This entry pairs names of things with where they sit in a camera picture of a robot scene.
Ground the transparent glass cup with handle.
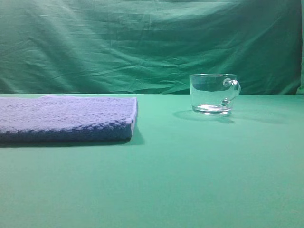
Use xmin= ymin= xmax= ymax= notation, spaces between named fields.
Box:
xmin=190 ymin=74 xmax=241 ymax=115

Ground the folded blue towel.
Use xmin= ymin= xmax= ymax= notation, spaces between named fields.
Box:
xmin=0 ymin=95 xmax=137 ymax=143

